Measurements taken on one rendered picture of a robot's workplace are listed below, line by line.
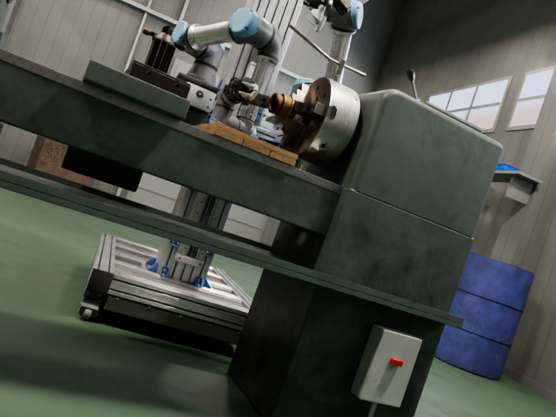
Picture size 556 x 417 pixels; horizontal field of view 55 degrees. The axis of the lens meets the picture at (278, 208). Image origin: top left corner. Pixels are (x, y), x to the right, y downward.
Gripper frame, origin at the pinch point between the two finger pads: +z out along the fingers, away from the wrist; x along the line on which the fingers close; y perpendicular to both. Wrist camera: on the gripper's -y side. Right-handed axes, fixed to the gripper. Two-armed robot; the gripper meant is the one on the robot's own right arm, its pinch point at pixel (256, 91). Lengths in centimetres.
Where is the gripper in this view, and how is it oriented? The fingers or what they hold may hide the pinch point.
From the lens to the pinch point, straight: 189.8
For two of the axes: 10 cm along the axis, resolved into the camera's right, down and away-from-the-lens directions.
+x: 3.3, -9.4, 0.1
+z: 3.6, 1.1, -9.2
